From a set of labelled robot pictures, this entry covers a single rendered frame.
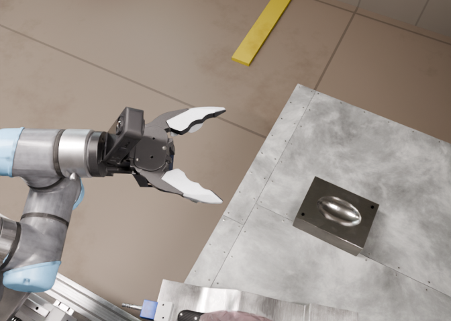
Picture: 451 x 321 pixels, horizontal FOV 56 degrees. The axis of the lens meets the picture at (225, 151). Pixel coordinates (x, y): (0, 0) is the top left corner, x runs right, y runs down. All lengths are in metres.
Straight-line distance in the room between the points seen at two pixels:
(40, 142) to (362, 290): 0.94
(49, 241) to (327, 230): 0.77
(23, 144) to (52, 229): 0.14
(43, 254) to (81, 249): 1.50
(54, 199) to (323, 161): 0.91
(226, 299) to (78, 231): 1.25
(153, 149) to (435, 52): 2.62
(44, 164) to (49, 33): 2.48
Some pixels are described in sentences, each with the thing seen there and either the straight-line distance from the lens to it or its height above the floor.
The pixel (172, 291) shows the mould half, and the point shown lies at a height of 0.86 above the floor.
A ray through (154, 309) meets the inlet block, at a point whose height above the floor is 0.87.
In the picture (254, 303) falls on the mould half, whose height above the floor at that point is 0.89.
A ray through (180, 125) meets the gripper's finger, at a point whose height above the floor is 1.47.
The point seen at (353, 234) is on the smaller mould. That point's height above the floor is 0.87.
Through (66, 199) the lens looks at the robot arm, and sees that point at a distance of 0.76.
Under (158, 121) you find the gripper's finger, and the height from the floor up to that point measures 1.47.
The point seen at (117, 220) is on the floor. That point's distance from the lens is 2.22.
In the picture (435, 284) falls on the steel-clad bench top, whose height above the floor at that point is 0.80.
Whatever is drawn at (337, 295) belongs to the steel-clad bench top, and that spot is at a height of 0.80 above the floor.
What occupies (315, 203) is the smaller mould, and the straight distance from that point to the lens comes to 1.26.
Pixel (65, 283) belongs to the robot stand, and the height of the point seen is 0.21.
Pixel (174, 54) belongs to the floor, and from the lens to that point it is 2.79.
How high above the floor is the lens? 2.00
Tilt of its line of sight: 59 degrees down
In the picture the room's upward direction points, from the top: straight up
